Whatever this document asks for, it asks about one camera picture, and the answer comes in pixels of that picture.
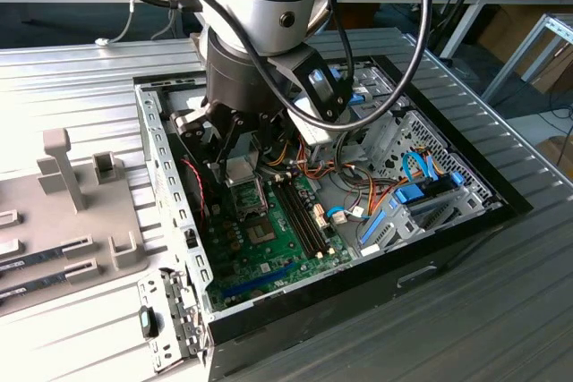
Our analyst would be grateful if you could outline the blue plastic card latch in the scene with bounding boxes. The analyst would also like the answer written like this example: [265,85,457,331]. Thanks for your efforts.
[359,209,391,244]

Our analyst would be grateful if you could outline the grey cable white plug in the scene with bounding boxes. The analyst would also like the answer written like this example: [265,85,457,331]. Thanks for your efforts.
[95,0,138,47]

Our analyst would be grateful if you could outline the blue wire white plug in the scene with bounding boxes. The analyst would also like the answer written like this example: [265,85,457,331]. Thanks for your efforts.
[325,205,359,227]

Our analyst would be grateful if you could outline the green motherboard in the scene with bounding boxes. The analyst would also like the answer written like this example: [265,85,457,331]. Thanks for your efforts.
[203,171,359,314]

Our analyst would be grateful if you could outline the yellow wire bundle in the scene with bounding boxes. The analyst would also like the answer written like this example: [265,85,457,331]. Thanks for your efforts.
[265,149,295,167]

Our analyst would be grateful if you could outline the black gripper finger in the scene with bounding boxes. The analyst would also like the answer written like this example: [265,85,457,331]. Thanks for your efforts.
[168,102,246,184]
[250,111,291,177]

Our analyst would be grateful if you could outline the grey power supply unit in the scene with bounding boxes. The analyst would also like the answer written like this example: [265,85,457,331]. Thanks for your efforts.
[160,84,263,184]

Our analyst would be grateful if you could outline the black latch teal button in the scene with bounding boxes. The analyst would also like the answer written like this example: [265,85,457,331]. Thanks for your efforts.
[138,304,161,339]

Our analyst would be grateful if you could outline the grey metal disk bay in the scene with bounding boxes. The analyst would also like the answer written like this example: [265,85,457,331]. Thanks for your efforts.
[357,178,505,260]

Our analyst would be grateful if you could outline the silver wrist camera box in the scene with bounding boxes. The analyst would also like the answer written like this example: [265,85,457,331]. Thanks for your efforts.
[286,95,341,147]

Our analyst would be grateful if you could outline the aluminium profile frame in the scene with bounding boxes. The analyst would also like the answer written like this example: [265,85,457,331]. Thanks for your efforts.
[481,13,573,108]

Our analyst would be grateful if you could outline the large blue disk carrier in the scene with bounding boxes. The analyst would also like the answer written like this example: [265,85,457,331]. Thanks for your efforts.
[329,66,364,106]

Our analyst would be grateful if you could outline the brown cardboard sheet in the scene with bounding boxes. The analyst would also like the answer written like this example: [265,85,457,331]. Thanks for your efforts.
[518,41,573,95]

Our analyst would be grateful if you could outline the black open PC case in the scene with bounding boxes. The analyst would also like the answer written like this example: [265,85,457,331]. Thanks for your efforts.
[133,54,534,381]

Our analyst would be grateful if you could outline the orange wire bundle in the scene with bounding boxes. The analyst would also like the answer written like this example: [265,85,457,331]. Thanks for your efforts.
[295,135,402,222]

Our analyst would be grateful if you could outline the red black twisted wire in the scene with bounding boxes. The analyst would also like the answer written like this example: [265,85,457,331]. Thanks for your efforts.
[180,154,211,220]

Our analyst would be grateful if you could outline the grey parts rack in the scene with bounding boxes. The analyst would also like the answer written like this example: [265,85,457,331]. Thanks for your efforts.
[0,127,151,317]

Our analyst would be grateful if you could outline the silver rear slot bracket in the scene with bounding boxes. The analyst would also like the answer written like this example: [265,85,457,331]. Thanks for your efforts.
[136,267,211,375]

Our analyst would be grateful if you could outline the brown cardboard carton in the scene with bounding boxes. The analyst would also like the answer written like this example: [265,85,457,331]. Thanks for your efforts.
[535,134,573,175]

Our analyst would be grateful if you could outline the dark RAM stick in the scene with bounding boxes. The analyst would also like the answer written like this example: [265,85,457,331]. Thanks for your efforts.
[0,245,68,272]
[0,272,73,301]

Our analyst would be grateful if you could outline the CPU socket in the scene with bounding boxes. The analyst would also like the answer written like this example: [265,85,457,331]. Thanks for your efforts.
[244,216,279,248]

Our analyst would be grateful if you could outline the blue flat data wire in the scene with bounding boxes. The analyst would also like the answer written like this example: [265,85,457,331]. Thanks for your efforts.
[402,151,439,183]

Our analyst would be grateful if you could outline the black RAM slot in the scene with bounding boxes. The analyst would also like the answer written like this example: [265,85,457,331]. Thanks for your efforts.
[281,180,330,256]
[271,183,320,259]

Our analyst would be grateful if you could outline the grey metal drive cage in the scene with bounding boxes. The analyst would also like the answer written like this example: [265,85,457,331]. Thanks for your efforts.
[308,64,411,168]

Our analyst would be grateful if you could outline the black camera bracket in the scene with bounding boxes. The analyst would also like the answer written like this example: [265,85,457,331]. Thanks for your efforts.
[266,47,355,123]

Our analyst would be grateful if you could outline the blue expansion slot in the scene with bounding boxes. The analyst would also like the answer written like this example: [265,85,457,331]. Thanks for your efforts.
[221,262,297,299]

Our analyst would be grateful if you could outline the CPU with silver top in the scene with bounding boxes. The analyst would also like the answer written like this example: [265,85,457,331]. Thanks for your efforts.
[225,158,257,188]

